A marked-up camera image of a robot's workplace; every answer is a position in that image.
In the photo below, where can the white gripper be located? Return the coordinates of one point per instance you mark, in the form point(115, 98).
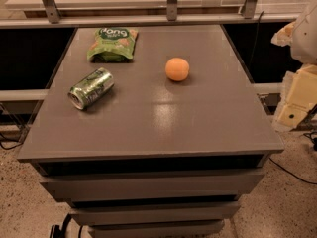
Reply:
point(305, 39)

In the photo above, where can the orange fruit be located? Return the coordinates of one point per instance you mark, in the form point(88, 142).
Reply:
point(177, 69)

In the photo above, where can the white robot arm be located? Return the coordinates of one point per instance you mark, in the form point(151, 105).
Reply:
point(304, 36)

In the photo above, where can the green rice chip bag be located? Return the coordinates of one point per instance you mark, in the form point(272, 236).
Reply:
point(113, 44)

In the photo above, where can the grey drawer cabinet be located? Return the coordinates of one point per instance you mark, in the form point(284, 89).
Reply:
point(154, 157)

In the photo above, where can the green soda can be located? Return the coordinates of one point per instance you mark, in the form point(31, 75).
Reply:
point(91, 88)

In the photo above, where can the black caster wheel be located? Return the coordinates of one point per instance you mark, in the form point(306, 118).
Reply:
point(60, 231)

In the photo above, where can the metal railing frame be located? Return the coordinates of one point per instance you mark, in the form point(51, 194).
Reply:
point(19, 14)

